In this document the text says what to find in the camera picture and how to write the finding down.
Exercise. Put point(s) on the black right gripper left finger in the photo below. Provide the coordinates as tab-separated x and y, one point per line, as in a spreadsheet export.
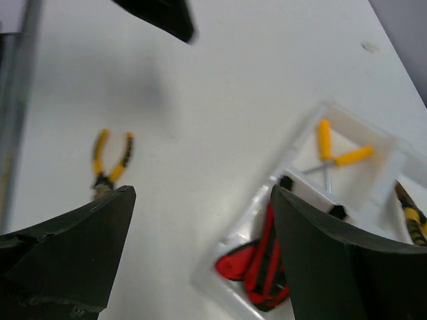
65	267

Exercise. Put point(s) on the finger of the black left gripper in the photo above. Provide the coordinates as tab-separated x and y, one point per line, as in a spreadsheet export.
171	16

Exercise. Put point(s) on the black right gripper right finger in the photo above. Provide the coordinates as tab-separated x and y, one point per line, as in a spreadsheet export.
338	271

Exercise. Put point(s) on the yellow pliers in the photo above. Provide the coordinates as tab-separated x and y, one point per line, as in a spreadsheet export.
415	219
108	164

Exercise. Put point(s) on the yellow screwdriver short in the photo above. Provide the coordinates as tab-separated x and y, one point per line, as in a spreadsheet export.
343	160

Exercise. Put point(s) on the yellow screwdriver long shaft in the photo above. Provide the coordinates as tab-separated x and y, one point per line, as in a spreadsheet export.
325	150

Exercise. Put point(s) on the white compartment organizer tray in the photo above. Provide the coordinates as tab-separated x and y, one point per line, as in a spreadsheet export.
365	189

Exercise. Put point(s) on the small white scrap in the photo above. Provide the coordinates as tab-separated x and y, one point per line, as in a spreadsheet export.
369	47

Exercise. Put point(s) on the aluminium rail front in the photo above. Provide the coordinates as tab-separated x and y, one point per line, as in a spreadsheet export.
20	25

